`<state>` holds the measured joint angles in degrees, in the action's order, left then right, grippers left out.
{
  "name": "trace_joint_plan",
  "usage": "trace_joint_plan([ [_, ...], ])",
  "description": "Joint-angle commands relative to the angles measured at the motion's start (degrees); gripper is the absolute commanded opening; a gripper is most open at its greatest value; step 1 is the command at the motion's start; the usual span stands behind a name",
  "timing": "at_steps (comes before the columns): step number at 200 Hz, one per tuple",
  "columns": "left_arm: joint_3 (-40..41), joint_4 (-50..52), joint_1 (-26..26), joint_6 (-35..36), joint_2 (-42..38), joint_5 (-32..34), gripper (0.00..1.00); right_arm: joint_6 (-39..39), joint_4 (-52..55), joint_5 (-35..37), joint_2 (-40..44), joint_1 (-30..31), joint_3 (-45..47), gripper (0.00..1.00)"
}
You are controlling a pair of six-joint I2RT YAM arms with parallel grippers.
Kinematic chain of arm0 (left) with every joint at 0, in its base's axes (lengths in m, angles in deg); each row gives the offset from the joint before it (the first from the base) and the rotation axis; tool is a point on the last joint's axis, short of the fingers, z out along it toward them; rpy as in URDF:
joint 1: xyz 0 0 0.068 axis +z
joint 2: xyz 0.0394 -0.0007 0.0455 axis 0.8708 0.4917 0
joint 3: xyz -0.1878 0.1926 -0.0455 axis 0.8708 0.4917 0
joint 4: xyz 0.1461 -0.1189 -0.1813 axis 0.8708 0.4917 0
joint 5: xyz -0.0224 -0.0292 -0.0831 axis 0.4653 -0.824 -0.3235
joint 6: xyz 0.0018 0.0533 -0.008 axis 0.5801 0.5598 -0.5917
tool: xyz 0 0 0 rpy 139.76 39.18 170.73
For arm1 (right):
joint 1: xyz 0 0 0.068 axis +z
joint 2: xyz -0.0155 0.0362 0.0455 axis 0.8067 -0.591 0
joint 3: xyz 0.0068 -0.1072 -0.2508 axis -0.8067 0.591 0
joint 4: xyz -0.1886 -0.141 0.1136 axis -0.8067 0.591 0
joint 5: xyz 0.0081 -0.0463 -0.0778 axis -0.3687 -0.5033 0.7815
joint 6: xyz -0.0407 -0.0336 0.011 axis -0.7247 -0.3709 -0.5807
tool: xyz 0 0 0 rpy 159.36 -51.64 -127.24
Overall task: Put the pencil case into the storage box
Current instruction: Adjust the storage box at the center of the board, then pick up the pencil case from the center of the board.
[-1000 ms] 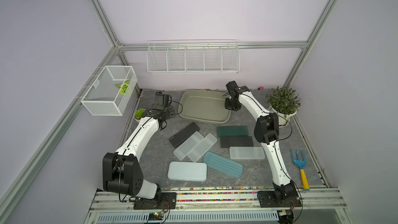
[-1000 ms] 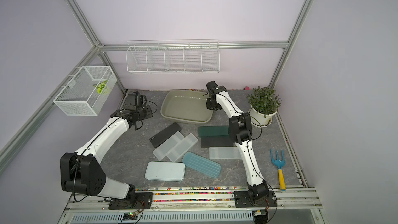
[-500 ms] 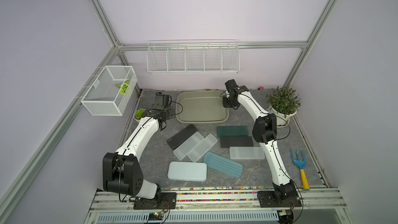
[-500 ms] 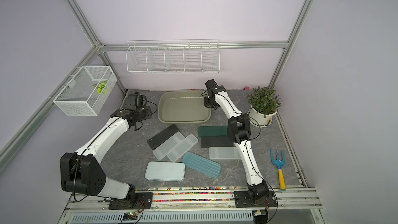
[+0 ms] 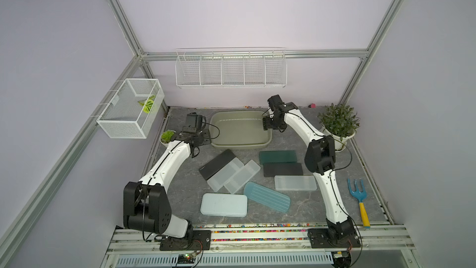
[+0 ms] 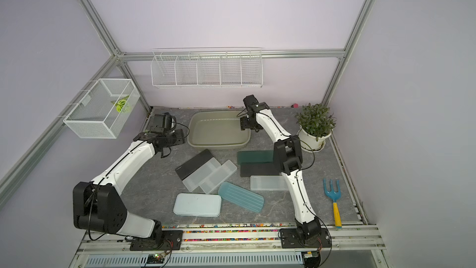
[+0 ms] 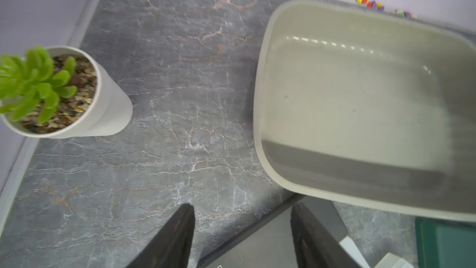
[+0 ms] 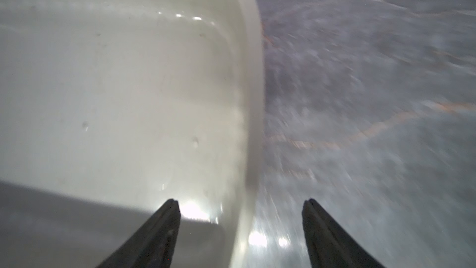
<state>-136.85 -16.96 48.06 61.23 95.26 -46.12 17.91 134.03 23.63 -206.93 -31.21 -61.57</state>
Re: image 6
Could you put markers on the beige plastic storage box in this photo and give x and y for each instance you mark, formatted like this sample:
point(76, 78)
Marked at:
point(218, 129)

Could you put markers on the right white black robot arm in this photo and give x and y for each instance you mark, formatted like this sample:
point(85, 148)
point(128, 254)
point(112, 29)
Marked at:
point(287, 159)

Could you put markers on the dark green pencil case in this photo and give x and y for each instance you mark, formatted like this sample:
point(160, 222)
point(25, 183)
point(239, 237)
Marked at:
point(259, 156)

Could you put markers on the teal ribbed pencil case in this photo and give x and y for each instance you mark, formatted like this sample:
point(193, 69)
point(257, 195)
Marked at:
point(241, 197)

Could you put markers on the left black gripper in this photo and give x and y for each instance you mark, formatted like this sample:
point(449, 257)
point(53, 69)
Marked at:
point(180, 138)

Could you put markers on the aluminium front rail frame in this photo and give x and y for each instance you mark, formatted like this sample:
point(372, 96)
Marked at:
point(239, 246)

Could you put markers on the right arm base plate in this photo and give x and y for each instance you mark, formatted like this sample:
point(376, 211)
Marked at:
point(290, 238)

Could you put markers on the white mesh wall basket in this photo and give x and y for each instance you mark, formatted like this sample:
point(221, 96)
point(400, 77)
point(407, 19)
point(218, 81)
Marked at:
point(94, 116)

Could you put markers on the pale blue flat pencil case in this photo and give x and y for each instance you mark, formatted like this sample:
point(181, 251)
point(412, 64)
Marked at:
point(198, 205)

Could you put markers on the translucent white pencil case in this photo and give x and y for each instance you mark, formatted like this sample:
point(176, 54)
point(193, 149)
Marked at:
point(218, 176)
point(193, 181)
point(268, 183)

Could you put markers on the large potted green plant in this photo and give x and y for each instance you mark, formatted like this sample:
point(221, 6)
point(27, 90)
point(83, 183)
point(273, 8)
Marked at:
point(316, 124)

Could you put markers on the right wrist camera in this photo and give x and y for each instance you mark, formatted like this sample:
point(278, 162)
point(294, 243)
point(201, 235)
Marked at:
point(250, 102)

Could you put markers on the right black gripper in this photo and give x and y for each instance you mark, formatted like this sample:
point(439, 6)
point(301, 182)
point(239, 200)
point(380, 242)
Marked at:
point(245, 122)

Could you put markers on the dark grey pencil case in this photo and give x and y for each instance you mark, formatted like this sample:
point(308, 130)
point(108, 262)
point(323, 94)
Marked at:
point(258, 169)

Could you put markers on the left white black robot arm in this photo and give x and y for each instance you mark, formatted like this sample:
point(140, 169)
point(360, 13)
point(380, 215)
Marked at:
point(97, 205)

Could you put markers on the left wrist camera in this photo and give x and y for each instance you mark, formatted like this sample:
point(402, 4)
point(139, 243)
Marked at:
point(162, 123)

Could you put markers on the green leaf toy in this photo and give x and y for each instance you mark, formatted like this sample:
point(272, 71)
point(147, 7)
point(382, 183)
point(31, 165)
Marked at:
point(122, 105)

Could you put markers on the blue yellow garden fork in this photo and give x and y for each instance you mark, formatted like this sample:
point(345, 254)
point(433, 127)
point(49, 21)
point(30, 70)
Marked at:
point(333, 192)

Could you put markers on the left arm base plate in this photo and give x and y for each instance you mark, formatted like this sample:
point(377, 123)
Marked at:
point(171, 239)

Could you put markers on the black pencil case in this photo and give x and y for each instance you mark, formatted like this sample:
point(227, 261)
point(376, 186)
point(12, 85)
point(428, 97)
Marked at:
point(190, 166)

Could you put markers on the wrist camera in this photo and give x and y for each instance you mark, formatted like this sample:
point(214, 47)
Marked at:
point(162, 123)
point(250, 102)

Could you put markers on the white wire wall shelf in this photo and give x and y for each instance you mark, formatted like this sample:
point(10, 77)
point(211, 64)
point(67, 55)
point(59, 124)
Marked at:
point(217, 67)

